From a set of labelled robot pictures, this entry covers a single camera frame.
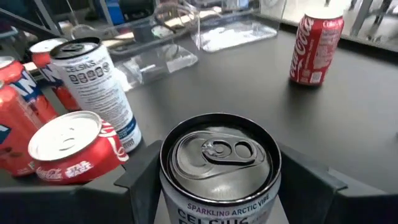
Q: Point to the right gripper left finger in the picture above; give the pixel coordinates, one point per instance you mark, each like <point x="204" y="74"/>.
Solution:
<point x="77" y="205"/>

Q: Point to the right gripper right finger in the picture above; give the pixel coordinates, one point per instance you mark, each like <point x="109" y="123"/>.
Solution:
<point x="326" y="205"/>

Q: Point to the dented red Coca-Cola can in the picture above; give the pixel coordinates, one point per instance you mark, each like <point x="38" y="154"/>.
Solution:
<point x="77" y="161"/>

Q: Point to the orange-red Fanta can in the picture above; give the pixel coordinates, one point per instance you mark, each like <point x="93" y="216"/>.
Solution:
<point x="43" y="62"/>
<point x="15" y="140"/>
<point x="31" y="90"/>

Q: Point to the white Celsius can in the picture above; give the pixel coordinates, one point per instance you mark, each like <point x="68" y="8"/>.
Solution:
<point x="99" y="93"/>
<point x="217" y="168"/>

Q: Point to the clear plastic bin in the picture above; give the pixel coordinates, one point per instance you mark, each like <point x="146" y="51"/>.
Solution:
<point x="174" y="62"/>
<point x="236" y="34"/>

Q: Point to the gray metal stand legs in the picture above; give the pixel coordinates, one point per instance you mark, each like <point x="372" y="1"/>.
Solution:
<point x="360" y="18"/>

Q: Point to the blue box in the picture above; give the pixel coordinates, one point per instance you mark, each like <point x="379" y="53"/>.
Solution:
<point x="115" y="12"/>

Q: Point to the black diagonal frame strut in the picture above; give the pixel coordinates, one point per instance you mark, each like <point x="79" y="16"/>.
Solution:
<point x="28" y="21"/>

